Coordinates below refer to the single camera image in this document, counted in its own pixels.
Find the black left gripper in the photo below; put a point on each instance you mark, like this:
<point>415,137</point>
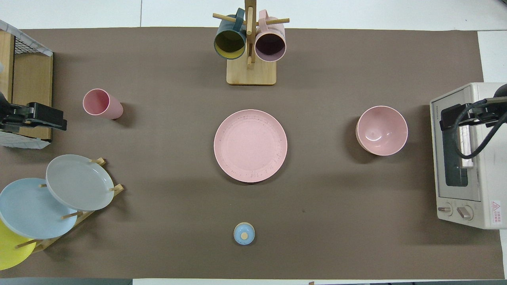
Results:
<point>37,113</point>

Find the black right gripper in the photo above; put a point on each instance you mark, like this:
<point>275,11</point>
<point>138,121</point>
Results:
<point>471,113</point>

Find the pink tumbler cup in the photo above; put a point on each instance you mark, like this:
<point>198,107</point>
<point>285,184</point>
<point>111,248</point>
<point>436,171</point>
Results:
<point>112,108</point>

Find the pink bowl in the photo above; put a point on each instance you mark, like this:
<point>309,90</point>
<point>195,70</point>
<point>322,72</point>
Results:
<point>382,130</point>

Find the grey plate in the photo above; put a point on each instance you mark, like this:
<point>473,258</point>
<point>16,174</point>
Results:
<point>79,182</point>

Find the beige toaster oven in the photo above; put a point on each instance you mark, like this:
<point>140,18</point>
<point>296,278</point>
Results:
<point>487,178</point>

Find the wooden plate rack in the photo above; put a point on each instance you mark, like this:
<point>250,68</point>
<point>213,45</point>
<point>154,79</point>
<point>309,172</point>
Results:
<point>118,189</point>

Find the light blue plate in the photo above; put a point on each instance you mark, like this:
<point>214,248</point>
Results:
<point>27,209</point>

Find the brown table mat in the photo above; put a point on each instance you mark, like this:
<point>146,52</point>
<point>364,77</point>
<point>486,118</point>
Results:
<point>356,59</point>

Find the yellow plate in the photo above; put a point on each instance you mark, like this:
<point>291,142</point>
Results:
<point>10,253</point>

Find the dark teal mug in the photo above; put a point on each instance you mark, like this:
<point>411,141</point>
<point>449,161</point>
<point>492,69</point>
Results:
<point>229,44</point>

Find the pink mug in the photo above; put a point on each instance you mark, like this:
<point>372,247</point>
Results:
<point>270,46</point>

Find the pink speckled plate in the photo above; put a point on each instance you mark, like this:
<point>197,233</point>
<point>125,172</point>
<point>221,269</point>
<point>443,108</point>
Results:
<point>250,145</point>

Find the wooden mug tree stand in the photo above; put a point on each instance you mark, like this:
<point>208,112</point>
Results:
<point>251,75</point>

